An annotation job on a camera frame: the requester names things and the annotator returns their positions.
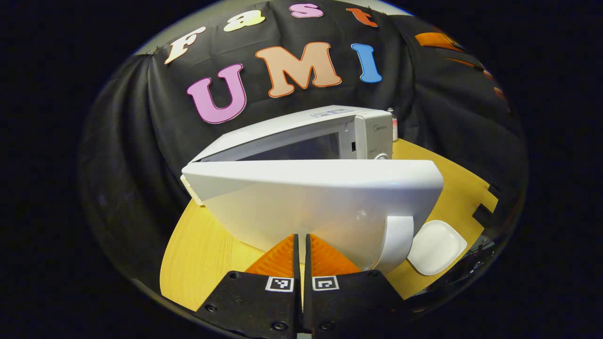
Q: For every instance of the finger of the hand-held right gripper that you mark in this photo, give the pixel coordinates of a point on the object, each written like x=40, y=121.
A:
x=464, y=62
x=435, y=40

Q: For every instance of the small pink label bottle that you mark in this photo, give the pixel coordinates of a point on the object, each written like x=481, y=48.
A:
x=394, y=127

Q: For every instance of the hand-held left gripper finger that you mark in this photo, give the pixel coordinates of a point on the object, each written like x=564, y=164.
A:
x=307, y=268
x=297, y=268

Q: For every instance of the white microwave oven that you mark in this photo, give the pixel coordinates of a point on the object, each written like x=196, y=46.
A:
x=306, y=197

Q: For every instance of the white plate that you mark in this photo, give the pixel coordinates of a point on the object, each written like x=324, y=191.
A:
x=438, y=247

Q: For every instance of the black backdrop cloth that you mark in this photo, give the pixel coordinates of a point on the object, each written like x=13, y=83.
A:
x=141, y=141

